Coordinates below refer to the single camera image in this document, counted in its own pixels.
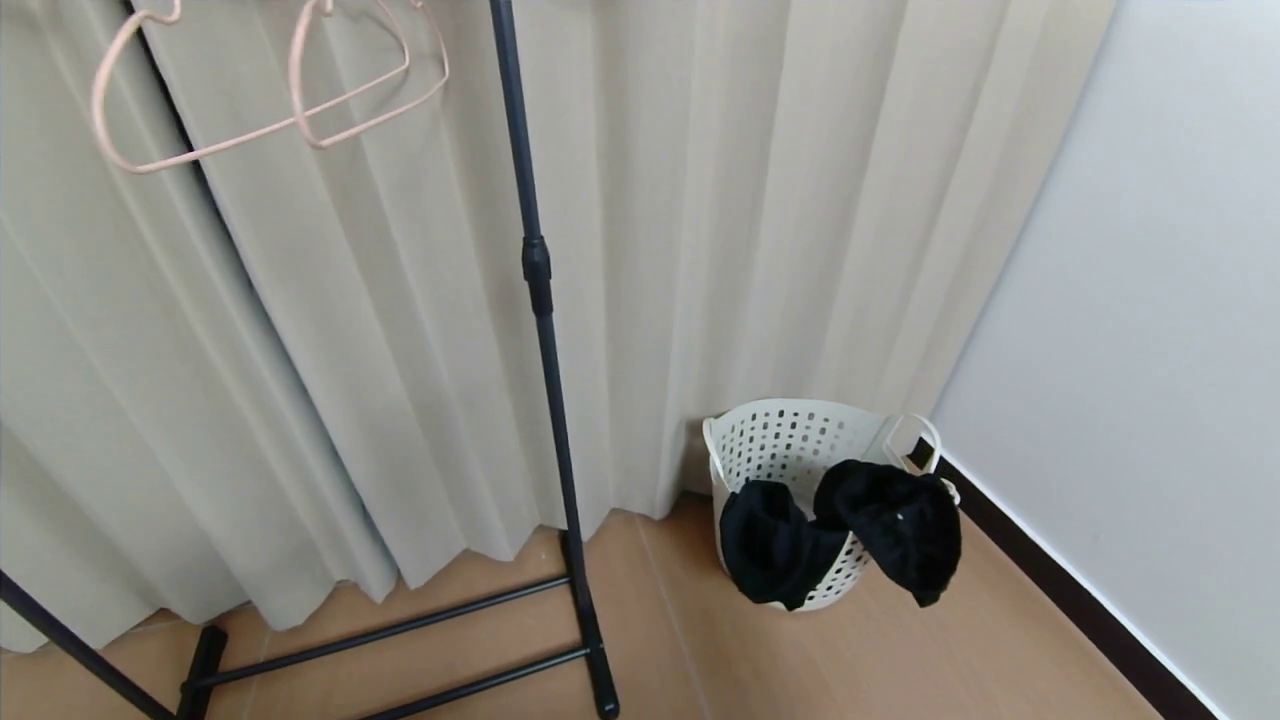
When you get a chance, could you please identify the black shorts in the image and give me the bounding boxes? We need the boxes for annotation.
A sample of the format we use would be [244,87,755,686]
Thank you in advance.
[812,459,963,609]

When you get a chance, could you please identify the black clothes rack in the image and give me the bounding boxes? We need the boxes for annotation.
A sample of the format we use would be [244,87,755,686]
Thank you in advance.
[0,0,621,720]

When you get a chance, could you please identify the white laundry basket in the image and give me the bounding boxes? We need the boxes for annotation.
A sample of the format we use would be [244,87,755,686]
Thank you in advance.
[702,398,961,613]

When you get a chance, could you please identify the black garment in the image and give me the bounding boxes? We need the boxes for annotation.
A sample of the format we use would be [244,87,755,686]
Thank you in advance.
[718,480,853,612]

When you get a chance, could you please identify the white curtain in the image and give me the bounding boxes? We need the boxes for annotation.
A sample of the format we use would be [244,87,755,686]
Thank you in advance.
[0,0,401,653]
[135,0,1119,631]

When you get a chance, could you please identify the pink clothes hanger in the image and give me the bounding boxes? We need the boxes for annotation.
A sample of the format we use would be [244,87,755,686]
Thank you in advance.
[288,0,450,150]
[91,0,412,175]

